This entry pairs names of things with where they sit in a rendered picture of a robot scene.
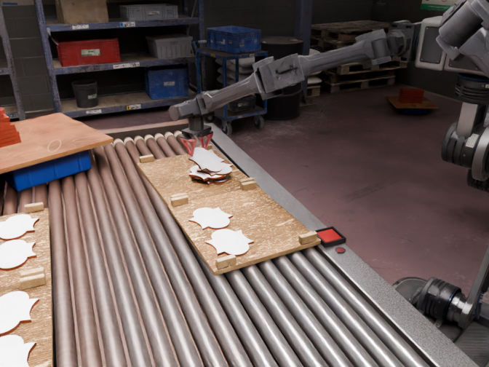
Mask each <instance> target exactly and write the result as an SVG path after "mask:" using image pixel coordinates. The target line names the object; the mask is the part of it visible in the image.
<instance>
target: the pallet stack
mask: <svg viewBox="0 0 489 367"><path fill-rule="evenodd" d="M389 24H390V23H385V22H378V21H374V20H359V21H350V22H341V23H323V24H314V25H311V37H310V49H313V50H317V51H319V52H321V53H323V52H328V51H331V50H337V49H340V48H344V47H349V46H352V45H353V44H355V43H356V39H355V37H358V36H360V35H363V34H365V33H370V32H373V31H377V30H380V29H384V32H385V33H388V32H389ZM319 30H321V31H322V32H321V33H319ZM363 31H367V32H363ZM318 40H319V41H318ZM407 64H408V62H406V63H405V62H399V61H396V62H395V63H390V62H387V63H382V64H380V65H377V66H373V67H370V68H366V69H363V67H362V63H348V64H345V65H342V66H338V67H335V68H330V69H327V70H324V71H322V72H320V73H319V74H317V75H315V76H316V77H318V78H320V79H321V80H322V82H320V83H318V84H319V85H320V88H326V87H329V88H328V90H329V91H327V92H328V93H337V92H348V91H355V90H364V89H370V88H375V87H385V86H389V85H393V84H394V80H395V79H394V77H395V75H394V71H395V69H397V68H407ZM381 71H384V72H382V73H381ZM381 79H385V80H384V84H374V85H369V86H368V83H369V82H374V81H380V80H381ZM348 84H357V87H353V88H348V89H342V90H340V87H339V86H342V85H348Z"/></svg>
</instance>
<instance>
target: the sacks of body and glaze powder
mask: <svg viewBox="0 0 489 367"><path fill-rule="evenodd" d="M319 53H321V52H319V51H317V50H313V49H309V56H310V55H316V54H319ZM215 62H216V63H218V64H219V65H221V67H220V68H219V69H218V72H219V73H220V74H221V75H220V76H219V77H218V78H217V80H218V90H221V89H223V61H222V60H220V59H216V60H215ZM254 63H255V57H251V58H240V59H239V82H240V81H242V80H244V79H246V78H247V77H249V76H250V75H252V73H253V72H254V69H253V65H252V64H254ZM320 72H321V71H319V72H316V73H313V74H310V75H308V84H307V89H308V88H309V93H308V94H307V96H306V97H312V96H318V95H319V93H320V85H319V84H318V83H320V82H322V80H321V79H320V78H318V77H316V76H315V75H317V74H319V73H320ZM235 83H236V68H235V59H234V60H227V61H226V84H227V86H230V85H232V84H235Z"/></svg>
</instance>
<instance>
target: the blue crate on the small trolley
mask: <svg viewBox="0 0 489 367"><path fill-rule="evenodd" d="M207 40H208V43H207V48H209V49H211V50H217V51H221V52H227V53H231V54H235V55H237V54H242V53H247V52H256V51H260V50H261V30H258V29H253V28H245V27H239V26H233V25H230V26H223V27H215V28H207Z"/></svg>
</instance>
